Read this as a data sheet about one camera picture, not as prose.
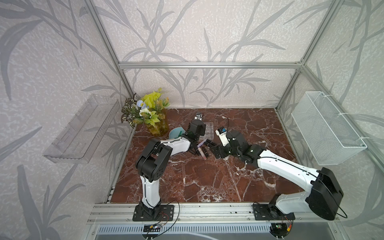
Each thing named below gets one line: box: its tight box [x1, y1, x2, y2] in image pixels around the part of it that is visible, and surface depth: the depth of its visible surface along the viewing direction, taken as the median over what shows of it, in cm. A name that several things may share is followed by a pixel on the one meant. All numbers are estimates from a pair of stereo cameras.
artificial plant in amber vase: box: [121, 88, 170, 136], surface depth 90 cm
